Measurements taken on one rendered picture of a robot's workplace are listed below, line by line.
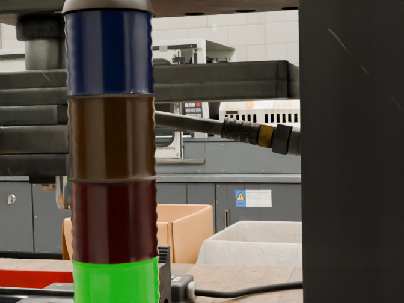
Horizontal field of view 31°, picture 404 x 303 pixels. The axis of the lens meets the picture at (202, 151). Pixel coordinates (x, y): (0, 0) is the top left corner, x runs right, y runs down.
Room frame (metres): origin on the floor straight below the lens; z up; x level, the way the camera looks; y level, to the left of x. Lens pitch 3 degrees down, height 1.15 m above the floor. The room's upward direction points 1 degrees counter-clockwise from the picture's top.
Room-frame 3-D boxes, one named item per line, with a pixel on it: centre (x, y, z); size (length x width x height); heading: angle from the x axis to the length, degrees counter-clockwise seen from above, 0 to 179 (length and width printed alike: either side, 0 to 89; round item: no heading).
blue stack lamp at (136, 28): (0.31, 0.04, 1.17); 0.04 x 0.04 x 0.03
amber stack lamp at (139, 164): (0.31, 0.04, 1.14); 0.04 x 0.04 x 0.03
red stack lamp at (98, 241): (0.31, 0.04, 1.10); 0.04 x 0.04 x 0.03
